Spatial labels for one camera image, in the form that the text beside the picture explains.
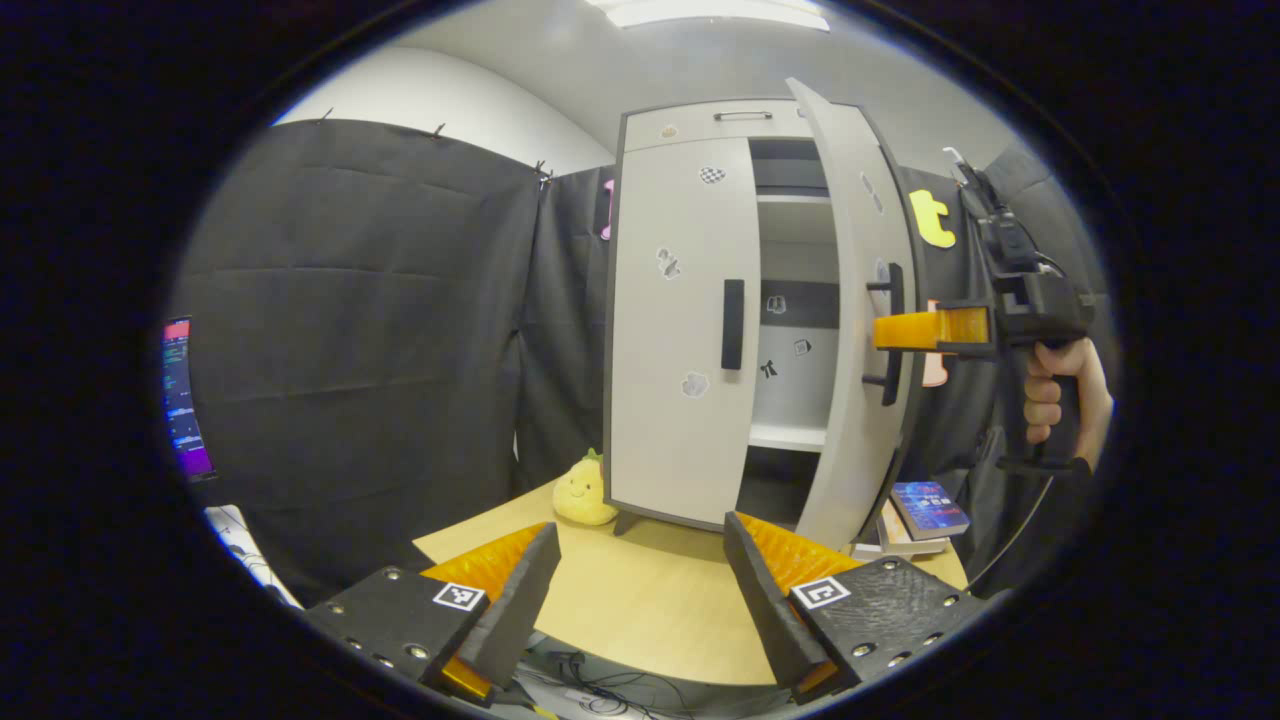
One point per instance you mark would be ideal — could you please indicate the large ceiling light panel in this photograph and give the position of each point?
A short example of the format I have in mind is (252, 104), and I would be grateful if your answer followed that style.
(715, 10)

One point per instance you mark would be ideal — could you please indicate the blue book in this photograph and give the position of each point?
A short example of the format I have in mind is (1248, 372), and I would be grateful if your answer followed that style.
(930, 508)

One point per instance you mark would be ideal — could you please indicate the thin white book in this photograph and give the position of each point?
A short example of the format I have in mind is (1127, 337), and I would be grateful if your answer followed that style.
(870, 550)

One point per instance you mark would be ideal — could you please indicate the grey cabinet door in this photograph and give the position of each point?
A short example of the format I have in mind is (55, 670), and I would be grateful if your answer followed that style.
(680, 330)
(850, 440)

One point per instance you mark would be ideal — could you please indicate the white flat object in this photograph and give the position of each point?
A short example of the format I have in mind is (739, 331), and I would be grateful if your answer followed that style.
(245, 555)

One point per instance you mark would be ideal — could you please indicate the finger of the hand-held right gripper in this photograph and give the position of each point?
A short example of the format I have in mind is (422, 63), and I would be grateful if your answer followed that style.
(925, 330)

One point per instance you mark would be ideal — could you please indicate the yellow plush toy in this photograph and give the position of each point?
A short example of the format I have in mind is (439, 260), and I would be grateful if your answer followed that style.
(585, 492)

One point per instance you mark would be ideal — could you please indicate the computer monitor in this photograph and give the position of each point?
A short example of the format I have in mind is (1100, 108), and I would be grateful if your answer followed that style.
(185, 400)

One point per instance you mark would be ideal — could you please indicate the thin beige book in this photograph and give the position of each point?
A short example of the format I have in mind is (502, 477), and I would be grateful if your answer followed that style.
(905, 540)

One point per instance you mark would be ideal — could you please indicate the black backdrop cloth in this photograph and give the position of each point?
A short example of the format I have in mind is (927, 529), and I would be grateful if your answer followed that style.
(350, 350)

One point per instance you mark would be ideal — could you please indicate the grey double-door shoe cabinet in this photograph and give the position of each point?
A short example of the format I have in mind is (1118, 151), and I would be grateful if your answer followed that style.
(800, 330)

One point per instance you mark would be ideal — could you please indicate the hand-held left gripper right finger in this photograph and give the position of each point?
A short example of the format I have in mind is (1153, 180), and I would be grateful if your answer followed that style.
(765, 600)

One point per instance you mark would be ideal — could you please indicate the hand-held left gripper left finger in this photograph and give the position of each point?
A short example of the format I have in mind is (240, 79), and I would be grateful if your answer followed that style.
(520, 600)

